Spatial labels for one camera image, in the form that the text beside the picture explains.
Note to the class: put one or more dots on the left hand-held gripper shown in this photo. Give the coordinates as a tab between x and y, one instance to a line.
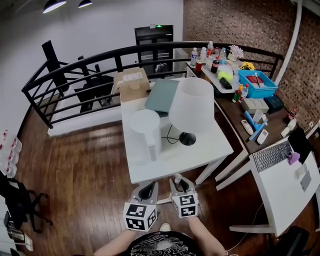
137	216

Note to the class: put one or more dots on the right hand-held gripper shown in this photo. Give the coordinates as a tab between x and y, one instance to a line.
186	206

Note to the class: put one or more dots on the person's left forearm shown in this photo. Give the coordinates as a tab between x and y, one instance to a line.
115	243

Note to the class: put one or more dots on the person's right forearm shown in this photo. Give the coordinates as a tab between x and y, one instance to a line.
203	237

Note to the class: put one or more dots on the person's white shoe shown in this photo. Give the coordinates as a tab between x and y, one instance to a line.
165	227

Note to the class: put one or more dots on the white square lamp table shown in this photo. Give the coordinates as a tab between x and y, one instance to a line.
200	147

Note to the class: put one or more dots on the person's black printed shirt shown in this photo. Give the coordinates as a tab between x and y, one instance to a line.
162	246

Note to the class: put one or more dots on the white cylindrical appliance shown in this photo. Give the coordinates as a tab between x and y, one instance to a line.
143	132

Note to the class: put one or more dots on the white table lamp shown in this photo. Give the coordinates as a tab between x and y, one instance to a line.
192	107

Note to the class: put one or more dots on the dark wooden table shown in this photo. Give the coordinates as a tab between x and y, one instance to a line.
232	117

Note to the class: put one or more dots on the slim white remote control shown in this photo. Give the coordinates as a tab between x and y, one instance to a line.
246	127

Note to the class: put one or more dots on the black keyboard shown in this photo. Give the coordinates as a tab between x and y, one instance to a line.
271	158

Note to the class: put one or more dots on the wide white remote control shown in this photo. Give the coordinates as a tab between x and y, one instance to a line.
262	136

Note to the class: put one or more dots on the grey closed laptop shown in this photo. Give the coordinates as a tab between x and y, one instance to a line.
160	95

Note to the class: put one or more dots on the white keyboard table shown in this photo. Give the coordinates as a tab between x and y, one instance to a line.
280	190

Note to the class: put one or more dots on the blue squeegee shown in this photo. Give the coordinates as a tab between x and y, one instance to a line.
249	117

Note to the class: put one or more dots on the clear plastic cup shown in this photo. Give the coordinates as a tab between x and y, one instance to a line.
301	172
258	116

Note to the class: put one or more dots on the brown cardboard box with label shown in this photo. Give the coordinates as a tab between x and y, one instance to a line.
132	87

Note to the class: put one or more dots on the green red sauce bottle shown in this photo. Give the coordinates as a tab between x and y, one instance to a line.
237	95

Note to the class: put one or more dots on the grey tissue box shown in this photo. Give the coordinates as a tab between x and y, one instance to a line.
255	106

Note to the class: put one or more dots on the black oblong case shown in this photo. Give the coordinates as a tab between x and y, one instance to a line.
225	83

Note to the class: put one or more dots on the white tray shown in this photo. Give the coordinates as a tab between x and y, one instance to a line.
210	77

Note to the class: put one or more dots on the small purple object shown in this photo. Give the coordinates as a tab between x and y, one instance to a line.
293	158

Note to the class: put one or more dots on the clear bottle with red cap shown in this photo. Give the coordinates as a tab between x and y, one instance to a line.
245	91

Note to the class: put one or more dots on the white handheld device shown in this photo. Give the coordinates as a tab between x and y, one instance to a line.
288	127

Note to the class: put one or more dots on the red can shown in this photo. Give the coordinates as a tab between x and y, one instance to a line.
198	67

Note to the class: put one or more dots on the grey square pad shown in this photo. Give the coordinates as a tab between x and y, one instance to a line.
305	181

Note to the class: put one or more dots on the yellow-green soft object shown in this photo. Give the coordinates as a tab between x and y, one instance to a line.
225	72

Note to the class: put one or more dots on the black rectangular box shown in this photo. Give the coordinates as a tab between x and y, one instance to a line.
273	105

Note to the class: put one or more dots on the blue plastic bin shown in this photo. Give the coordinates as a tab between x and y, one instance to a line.
262	92

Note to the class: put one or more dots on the black cloth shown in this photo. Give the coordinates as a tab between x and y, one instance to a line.
300	145

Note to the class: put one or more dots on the large dark soda bottle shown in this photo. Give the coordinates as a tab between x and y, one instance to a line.
215	67

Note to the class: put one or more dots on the white cabinet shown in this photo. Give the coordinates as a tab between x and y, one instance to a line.
180	62

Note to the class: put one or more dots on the red book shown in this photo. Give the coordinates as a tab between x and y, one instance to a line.
253	80

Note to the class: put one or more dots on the small dark soda bottle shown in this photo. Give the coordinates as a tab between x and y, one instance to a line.
291	116

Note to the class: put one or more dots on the water bottle with blue label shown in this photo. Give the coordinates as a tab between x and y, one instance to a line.
194	57

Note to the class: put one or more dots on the dark pen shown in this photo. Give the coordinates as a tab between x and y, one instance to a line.
257	80

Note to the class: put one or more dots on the black metal railing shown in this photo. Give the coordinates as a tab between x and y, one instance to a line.
119	62

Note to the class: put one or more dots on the silver metal flask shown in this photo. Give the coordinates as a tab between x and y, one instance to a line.
15	232

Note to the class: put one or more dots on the plain clear water bottle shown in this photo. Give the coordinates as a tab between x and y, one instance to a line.
203	53

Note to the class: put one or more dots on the yellow sunflowers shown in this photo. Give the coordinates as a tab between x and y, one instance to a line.
247	66

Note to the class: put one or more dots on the water bottle with blue cap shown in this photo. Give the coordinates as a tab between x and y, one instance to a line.
223	56

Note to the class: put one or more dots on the pack of clear water bottles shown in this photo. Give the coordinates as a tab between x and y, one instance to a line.
11	155

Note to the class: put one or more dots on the water bottle with red label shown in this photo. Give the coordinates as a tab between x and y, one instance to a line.
210	50

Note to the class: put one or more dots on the white pot with pale flowers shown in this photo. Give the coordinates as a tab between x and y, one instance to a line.
235	53

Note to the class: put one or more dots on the small white side table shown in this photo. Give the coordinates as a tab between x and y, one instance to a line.
316	130

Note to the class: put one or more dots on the black door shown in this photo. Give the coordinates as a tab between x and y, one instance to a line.
153	40

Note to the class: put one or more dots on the green exit sign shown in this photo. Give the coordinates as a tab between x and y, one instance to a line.
156	26

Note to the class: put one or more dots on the black pendant ceiling lamp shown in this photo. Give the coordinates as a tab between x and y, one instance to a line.
85	3
53	5

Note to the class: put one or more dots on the white vertical pipe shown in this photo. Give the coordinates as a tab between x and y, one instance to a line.
298	20

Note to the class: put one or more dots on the black stair post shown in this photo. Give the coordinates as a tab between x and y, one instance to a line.
51	57

